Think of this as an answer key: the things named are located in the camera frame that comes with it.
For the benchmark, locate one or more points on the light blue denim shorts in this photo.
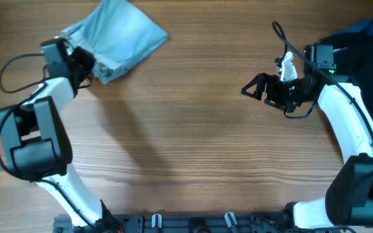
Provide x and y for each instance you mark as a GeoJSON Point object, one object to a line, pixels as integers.
{"type": "Point", "coordinates": [118, 35]}

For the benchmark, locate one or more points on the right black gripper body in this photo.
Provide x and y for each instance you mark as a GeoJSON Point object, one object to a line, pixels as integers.
{"type": "Point", "coordinates": [285, 94]}

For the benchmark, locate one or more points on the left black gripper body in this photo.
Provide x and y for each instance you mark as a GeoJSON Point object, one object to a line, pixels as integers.
{"type": "Point", "coordinates": [81, 63]}

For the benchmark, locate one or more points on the black garment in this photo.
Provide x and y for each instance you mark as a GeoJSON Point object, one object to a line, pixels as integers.
{"type": "Point", "coordinates": [354, 58]}

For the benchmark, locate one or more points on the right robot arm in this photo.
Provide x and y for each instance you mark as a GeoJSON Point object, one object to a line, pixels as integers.
{"type": "Point", "coordinates": [330, 86]}

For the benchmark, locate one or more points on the dark blue garment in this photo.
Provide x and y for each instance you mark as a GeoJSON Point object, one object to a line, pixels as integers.
{"type": "Point", "coordinates": [365, 27]}

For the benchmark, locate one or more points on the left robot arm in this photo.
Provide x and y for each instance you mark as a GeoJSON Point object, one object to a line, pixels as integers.
{"type": "Point", "coordinates": [34, 145]}

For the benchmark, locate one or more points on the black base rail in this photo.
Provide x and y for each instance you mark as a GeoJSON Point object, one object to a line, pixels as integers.
{"type": "Point", "coordinates": [216, 223]}

